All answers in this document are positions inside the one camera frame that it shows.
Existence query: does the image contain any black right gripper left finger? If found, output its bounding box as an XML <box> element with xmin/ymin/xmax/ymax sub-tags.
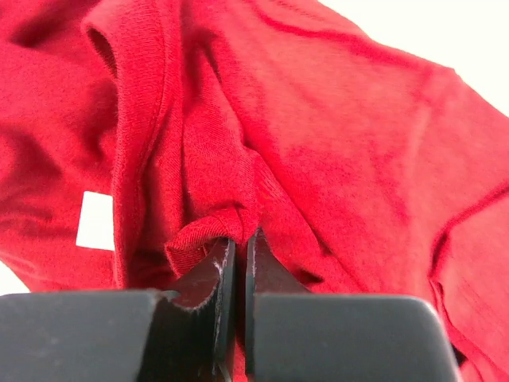
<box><xmin>1</xmin><ymin>239</ymin><xmax>235</xmax><ymax>381</ymax></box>

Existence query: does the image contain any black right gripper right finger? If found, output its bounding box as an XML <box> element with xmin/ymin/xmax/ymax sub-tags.
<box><xmin>245</xmin><ymin>231</ymin><xmax>461</xmax><ymax>382</ymax></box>

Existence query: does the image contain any dark red t shirt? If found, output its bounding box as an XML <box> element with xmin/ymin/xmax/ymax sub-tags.
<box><xmin>1</xmin><ymin>1</ymin><xmax>508</xmax><ymax>381</ymax></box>

